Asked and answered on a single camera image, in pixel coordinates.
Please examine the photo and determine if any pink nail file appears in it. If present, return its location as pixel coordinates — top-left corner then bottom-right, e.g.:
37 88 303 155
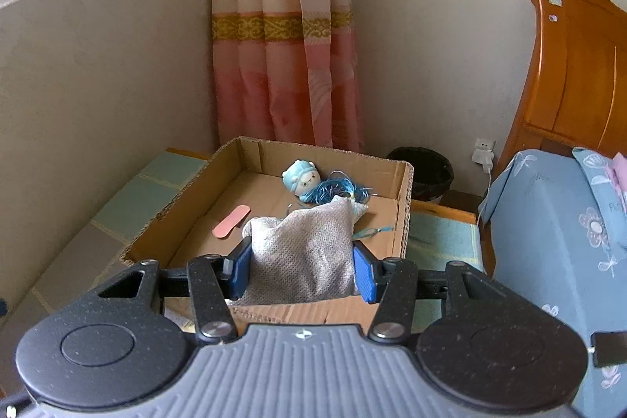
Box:
212 205 251 239

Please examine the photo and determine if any grey pouch large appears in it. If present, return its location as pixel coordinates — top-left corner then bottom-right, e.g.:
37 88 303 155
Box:
239 197 368 306

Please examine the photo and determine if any blue white string sachet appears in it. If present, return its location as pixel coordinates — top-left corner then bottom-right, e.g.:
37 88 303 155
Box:
294 170 376 214

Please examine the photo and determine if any blue white doll head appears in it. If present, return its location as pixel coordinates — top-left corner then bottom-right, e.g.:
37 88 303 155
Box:
282 160 322 197

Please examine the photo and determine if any grey checked blanket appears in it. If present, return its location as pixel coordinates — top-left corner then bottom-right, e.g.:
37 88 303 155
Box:
0 149 487 395

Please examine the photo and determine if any cardboard box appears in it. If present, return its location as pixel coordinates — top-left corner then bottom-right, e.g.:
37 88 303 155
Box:
122 138 413 328

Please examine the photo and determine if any black waste bin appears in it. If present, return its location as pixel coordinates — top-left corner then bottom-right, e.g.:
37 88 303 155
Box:
387 147 455 201

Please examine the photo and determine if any blue floral bedsheet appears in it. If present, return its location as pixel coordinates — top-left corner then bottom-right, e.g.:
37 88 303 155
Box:
478 147 627 418

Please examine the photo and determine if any black smartphone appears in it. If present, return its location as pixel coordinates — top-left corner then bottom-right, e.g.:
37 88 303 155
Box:
591 331 627 368

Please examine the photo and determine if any pink patterned curtain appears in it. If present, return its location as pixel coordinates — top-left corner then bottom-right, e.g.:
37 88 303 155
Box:
212 0 362 152

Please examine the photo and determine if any pink floral quilt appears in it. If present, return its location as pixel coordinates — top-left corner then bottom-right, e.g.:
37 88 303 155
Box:
607 153 627 209

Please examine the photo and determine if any wooden headboard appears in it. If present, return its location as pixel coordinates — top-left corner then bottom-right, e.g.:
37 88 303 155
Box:
495 0 626 174

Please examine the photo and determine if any white wall charger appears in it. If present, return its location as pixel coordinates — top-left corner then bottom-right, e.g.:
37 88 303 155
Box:
472 138 495 174

